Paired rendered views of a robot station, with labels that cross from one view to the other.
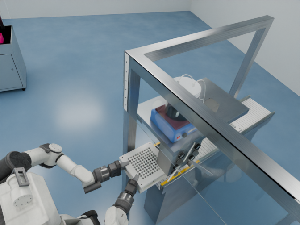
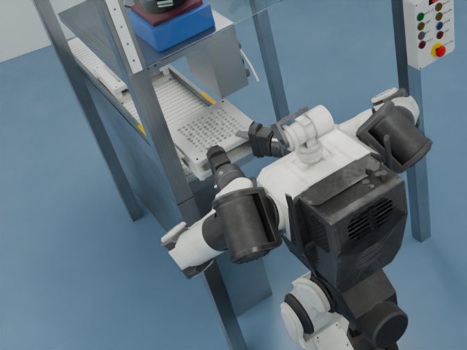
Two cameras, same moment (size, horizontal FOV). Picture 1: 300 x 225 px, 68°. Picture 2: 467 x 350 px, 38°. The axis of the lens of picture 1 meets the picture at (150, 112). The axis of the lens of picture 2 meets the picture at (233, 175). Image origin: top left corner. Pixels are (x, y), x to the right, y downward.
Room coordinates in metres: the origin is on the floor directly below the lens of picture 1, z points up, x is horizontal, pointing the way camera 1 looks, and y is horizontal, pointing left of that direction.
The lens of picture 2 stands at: (0.08, 1.66, 2.32)
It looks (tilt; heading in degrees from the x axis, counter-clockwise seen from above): 39 degrees down; 292
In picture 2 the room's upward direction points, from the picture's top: 17 degrees counter-clockwise
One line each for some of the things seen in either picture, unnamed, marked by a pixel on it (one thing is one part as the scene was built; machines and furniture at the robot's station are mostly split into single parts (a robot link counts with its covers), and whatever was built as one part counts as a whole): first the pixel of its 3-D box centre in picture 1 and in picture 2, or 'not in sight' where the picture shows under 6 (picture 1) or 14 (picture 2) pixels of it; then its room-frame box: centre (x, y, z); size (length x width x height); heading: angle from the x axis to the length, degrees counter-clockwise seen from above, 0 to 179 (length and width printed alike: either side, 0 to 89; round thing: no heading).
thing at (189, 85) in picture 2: (227, 142); (167, 66); (1.14, -0.63, 0.94); 1.32 x 0.02 x 0.03; 131
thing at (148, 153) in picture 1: (146, 163); (211, 131); (0.78, -0.02, 1.05); 0.25 x 0.24 x 0.02; 41
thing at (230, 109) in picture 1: (192, 110); (140, 22); (1.01, -0.25, 1.34); 0.62 x 0.38 x 0.04; 131
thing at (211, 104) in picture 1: (208, 107); not in sight; (1.00, -0.33, 1.39); 0.10 x 0.07 x 0.06; 131
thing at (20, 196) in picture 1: (20, 190); (308, 132); (0.36, 0.45, 1.38); 0.10 x 0.07 x 0.09; 41
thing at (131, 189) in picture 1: (129, 193); (272, 142); (0.57, 0.05, 1.05); 0.12 x 0.10 x 0.13; 163
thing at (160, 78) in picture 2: not in sight; (134, 77); (1.28, -0.58, 0.94); 0.24 x 0.24 x 0.02; 41
